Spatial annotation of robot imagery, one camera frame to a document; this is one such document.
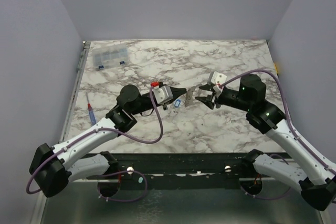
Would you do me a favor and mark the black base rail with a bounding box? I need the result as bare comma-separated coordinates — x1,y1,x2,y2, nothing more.
86,152,274,190

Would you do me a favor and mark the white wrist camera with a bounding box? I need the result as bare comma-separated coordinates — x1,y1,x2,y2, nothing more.
207,71,227,92
153,85,173,105

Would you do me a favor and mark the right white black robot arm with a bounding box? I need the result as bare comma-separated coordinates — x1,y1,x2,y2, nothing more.
196,71,335,211

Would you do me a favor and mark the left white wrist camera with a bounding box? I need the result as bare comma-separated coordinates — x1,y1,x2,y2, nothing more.
153,85,173,105

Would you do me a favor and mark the clear plastic compartment box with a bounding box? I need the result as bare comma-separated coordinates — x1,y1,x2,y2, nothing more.
92,45,130,70

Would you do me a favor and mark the blue red handled screwdriver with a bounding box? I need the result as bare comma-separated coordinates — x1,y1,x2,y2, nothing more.
86,93,96,125

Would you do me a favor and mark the blue key tag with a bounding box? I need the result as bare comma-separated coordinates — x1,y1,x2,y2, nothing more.
174,99,181,108

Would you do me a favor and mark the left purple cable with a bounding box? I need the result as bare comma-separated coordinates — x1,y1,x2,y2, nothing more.
26,82,165,204

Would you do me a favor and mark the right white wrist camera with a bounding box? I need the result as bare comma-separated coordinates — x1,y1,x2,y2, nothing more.
207,71,227,92

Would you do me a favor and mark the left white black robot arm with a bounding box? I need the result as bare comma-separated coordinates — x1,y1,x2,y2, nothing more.
26,82,187,197

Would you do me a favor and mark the left aluminium side rail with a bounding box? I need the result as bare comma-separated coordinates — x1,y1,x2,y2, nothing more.
58,41,91,143

